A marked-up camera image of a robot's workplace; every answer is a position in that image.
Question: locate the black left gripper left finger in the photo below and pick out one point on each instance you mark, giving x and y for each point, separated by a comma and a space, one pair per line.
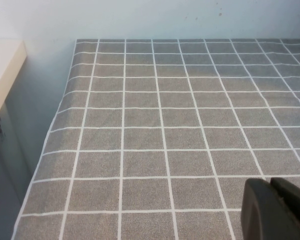
260, 212

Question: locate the white side desk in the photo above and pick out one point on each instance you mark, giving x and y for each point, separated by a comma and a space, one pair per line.
2, 70

